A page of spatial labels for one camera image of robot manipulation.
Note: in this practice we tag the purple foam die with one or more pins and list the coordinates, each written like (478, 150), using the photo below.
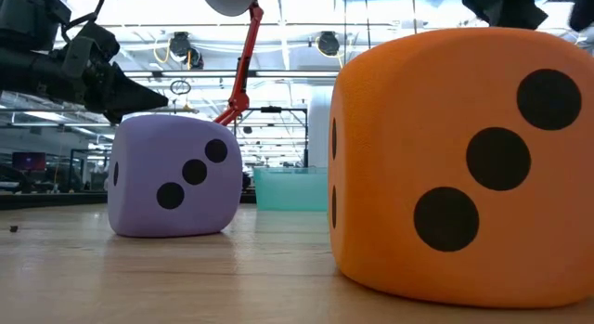
(148, 175)

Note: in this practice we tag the orange foam die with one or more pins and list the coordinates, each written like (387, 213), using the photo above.
(417, 129)

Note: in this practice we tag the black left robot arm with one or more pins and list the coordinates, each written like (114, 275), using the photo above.
(18, 78)

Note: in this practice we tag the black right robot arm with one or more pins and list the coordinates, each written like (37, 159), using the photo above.
(582, 8)

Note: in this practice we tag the dark computer monitor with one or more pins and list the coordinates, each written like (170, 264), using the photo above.
(29, 161)

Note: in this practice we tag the red desk lamp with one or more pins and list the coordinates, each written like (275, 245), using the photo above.
(241, 78)

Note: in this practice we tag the teal translucent plastic tray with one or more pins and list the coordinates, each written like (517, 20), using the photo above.
(290, 189)

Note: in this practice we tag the white building column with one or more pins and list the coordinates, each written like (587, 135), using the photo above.
(319, 129)

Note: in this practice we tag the black aluminium rig frame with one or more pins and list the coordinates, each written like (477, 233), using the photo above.
(46, 201)

